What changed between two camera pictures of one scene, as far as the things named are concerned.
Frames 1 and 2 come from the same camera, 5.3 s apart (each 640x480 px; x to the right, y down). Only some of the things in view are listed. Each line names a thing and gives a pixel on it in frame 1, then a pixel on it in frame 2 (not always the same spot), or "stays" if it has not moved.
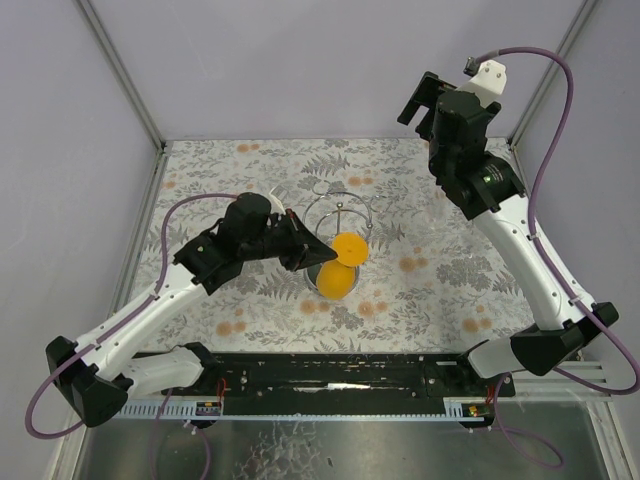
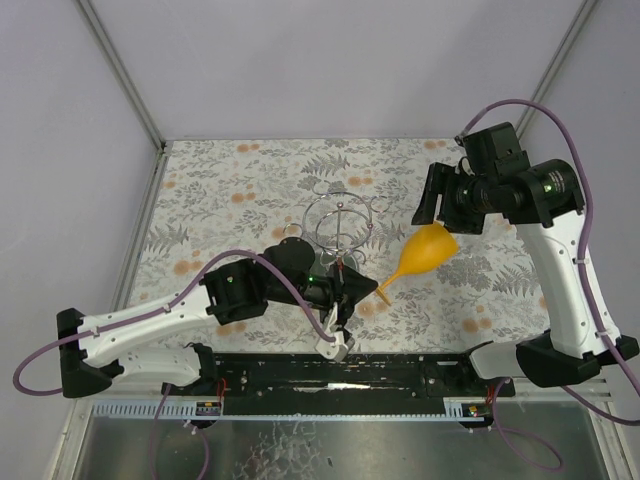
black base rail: (339, 377) stays
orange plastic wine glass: (335, 278) → (428, 249)
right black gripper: (427, 98) → (447, 198)
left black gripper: (288, 242) → (341, 288)
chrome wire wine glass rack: (343, 220) stays
